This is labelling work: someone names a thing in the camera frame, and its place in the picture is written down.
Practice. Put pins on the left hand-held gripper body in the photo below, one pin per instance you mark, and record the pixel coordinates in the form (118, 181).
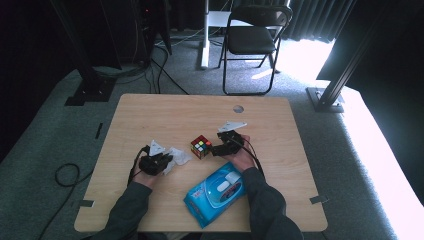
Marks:
(150, 165)

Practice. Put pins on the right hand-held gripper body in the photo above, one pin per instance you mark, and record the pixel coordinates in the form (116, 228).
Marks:
(231, 141)

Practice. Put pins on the white wet wipe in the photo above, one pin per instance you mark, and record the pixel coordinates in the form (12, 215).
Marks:
(180, 156)

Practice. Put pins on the colourful puzzle cube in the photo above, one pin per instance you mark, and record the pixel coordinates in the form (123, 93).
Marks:
(200, 146)

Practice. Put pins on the blue wet wipes pack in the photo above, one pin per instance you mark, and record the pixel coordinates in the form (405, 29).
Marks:
(206, 200)

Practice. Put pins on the person's left hand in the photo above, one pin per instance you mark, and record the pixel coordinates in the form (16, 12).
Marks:
(145, 180)

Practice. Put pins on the person's right hand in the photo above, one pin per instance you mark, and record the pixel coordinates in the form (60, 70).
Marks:
(243, 160)

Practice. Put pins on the round grey table grommet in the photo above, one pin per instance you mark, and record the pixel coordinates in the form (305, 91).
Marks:
(238, 109)

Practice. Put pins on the black tape strip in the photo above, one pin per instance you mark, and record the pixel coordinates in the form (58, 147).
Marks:
(99, 130)

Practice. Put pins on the grey tape piece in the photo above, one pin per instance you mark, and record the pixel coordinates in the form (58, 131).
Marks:
(86, 203)
(318, 199)

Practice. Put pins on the black metal stand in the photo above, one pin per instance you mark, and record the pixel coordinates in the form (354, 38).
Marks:
(90, 90)
(333, 90)

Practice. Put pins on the black folding chair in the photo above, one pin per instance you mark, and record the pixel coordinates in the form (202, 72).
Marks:
(250, 40)

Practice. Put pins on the dark equipment rack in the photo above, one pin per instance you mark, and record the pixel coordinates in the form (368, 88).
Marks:
(156, 26)

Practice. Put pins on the dark pleated curtain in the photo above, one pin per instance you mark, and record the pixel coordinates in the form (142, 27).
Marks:
(313, 20)

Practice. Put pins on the black curtain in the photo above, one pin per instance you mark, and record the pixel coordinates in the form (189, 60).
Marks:
(26, 66)
(400, 66)

